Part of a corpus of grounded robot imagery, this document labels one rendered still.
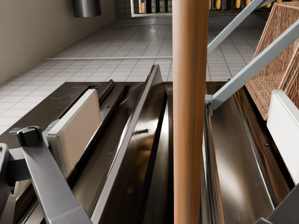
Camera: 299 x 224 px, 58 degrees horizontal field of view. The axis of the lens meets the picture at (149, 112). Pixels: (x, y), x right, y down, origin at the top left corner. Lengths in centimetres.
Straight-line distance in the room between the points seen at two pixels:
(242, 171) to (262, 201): 16
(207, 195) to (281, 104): 23
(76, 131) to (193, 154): 13
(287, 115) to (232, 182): 85
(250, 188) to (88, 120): 83
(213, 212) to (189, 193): 7
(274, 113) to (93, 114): 13
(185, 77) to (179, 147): 7
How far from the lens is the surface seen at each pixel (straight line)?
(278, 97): 20
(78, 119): 18
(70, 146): 17
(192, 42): 23
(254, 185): 98
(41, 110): 167
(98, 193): 75
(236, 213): 92
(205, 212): 37
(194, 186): 30
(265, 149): 120
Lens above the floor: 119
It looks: 8 degrees up
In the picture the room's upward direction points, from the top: 89 degrees counter-clockwise
